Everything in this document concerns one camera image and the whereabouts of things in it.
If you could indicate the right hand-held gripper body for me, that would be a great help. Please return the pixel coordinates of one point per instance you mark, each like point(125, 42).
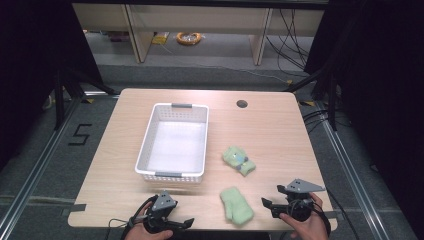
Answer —
point(296, 200)

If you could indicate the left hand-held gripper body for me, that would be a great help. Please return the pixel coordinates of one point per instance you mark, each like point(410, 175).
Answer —
point(162, 202)

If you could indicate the plain green mitten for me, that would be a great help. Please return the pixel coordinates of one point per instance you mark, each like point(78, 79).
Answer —
point(236, 206)

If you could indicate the green mitten with face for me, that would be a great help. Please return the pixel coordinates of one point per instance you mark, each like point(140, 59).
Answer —
point(237, 160)

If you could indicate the white plastic basket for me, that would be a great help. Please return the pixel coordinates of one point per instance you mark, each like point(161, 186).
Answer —
point(176, 146)

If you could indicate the person's right hand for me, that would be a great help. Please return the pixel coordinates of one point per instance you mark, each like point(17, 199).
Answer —
point(310, 226)

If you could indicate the person's left hand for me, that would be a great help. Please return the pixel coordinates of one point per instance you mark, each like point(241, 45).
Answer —
point(146, 233)

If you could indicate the grey tape piece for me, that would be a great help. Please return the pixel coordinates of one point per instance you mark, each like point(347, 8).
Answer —
point(78, 208)
point(329, 214)

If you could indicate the black metal stand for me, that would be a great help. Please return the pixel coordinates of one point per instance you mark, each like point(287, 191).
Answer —
point(331, 100)
point(60, 100)

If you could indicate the black curtain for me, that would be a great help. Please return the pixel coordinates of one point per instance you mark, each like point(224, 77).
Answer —
point(383, 83)
point(30, 66)

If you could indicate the yellow packet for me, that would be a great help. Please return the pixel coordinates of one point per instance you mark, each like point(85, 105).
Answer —
point(159, 39)

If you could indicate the light wooden shelf unit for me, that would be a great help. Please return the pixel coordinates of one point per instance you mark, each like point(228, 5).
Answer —
point(200, 20)

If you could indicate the aluminium floor rail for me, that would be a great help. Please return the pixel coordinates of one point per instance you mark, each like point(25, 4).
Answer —
point(350, 173)
point(40, 156)

